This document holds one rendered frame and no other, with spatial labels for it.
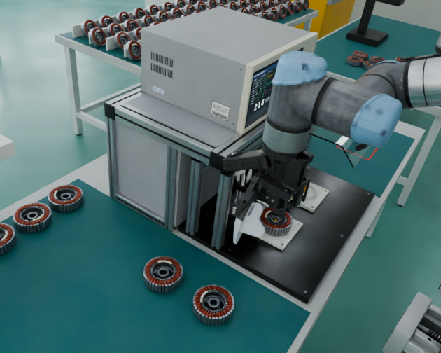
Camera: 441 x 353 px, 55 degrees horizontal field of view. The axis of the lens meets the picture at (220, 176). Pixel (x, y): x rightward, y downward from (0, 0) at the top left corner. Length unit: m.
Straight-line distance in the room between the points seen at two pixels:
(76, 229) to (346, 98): 1.02
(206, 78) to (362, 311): 1.54
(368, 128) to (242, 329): 0.72
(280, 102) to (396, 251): 2.18
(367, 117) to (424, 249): 2.29
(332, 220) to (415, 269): 1.24
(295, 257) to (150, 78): 0.72
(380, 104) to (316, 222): 0.93
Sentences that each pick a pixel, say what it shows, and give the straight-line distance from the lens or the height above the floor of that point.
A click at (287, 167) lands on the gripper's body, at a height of 1.33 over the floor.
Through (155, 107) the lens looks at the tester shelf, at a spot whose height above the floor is 1.11.
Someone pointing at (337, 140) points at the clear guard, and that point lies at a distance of 1.40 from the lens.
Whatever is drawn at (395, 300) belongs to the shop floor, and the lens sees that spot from 2.49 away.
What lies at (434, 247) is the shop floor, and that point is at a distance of 2.93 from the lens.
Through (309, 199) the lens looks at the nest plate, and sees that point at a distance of 1.58.
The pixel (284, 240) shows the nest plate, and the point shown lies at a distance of 1.39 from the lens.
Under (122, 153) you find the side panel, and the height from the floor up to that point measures 0.95.
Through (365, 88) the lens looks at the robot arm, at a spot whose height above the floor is 1.49.
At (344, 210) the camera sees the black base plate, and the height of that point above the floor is 0.77.
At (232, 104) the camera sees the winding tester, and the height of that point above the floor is 1.19.
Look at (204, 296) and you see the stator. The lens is 1.20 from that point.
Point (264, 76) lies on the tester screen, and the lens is 1.22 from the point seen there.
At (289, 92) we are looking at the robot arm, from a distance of 0.65.
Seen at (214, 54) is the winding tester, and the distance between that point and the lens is 1.19.
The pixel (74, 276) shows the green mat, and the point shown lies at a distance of 1.30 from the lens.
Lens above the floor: 1.72
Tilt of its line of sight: 36 degrees down
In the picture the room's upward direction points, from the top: 7 degrees clockwise
